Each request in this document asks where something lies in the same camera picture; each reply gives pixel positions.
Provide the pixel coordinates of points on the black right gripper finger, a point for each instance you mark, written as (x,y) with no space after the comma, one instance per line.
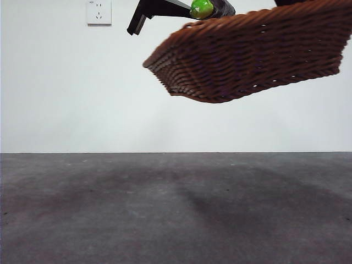
(288,2)

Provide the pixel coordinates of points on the purple toy eggplant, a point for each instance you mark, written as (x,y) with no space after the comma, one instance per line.
(200,9)

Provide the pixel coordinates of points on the white wall socket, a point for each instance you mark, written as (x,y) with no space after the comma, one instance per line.
(99,13)

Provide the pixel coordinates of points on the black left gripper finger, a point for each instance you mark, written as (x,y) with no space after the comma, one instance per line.
(167,9)

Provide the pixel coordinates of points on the brown woven wicker basket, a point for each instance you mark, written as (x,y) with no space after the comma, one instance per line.
(247,55)

